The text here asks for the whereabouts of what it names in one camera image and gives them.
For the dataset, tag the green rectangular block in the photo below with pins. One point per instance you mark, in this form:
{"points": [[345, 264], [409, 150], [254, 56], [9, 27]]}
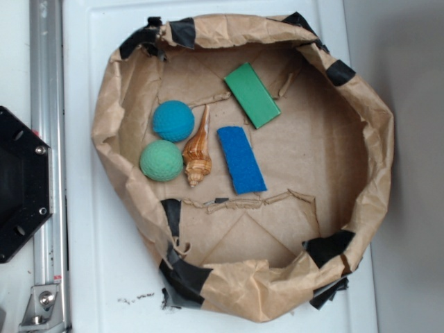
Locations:
{"points": [[252, 95]]}

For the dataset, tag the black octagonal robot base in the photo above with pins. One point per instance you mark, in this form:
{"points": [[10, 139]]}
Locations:
{"points": [[25, 184]]}

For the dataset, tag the blue foam sponge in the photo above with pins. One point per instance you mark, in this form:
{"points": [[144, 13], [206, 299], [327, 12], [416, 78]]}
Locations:
{"points": [[242, 165]]}

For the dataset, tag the brown spiral seashell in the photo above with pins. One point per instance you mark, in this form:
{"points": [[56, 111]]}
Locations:
{"points": [[198, 162]]}

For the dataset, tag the green dimpled ball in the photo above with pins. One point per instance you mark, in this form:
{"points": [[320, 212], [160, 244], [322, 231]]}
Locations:
{"points": [[161, 161]]}

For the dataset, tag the blue dimpled ball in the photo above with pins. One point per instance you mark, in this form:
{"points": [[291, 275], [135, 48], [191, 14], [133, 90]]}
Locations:
{"points": [[173, 121]]}

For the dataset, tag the brown paper bag tray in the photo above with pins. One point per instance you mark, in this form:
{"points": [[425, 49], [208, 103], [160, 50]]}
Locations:
{"points": [[326, 161]]}

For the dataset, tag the metal corner bracket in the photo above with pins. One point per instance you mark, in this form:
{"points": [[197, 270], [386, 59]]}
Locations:
{"points": [[44, 310]]}

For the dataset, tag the aluminium extrusion rail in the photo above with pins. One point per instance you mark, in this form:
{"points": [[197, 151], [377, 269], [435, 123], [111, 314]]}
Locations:
{"points": [[50, 243]]}

